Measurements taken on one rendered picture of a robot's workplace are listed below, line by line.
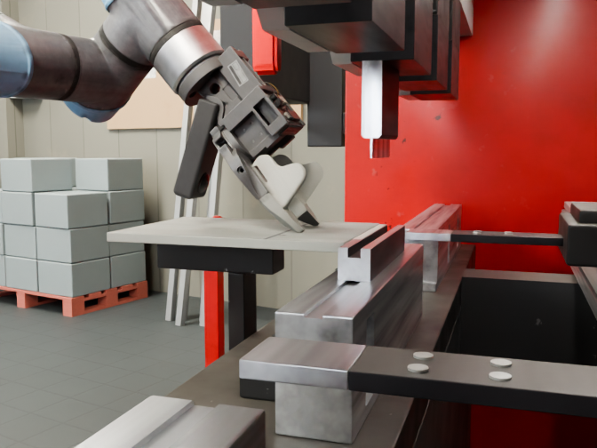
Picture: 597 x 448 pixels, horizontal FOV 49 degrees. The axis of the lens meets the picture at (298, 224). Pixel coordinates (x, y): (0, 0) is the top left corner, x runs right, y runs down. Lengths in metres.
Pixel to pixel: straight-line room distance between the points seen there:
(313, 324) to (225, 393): 0.15
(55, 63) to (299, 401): 0.45
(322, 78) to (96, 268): 2.89
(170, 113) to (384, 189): 3.59
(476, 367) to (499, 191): 1.29
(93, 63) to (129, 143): 4.57
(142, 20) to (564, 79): 1.01
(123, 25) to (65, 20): 5.16
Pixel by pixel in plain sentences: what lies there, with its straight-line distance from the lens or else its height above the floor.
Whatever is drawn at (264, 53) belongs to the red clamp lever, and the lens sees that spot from 0.58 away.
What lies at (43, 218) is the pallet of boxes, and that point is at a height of 0.64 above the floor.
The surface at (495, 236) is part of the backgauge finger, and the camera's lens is 0.68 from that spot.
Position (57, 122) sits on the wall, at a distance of 5.99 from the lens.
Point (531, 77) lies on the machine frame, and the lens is 1.56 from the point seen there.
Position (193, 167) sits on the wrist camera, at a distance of 0.76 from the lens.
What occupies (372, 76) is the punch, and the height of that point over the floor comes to 1.16.
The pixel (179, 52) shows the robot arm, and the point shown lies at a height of 1.19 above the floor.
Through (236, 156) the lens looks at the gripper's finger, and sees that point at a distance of 0.71.
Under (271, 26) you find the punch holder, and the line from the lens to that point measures 0.50.
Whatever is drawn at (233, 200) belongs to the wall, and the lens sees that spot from 4.72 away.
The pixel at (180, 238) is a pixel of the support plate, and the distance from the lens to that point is 0.70.
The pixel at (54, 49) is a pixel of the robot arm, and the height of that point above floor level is 1.20.
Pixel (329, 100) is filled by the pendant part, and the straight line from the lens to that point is 2.17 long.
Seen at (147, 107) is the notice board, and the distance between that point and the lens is 5.20.
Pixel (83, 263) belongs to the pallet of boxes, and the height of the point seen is 0.34.
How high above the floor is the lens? 1.09
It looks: 6 degrees down
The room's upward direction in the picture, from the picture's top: straight up
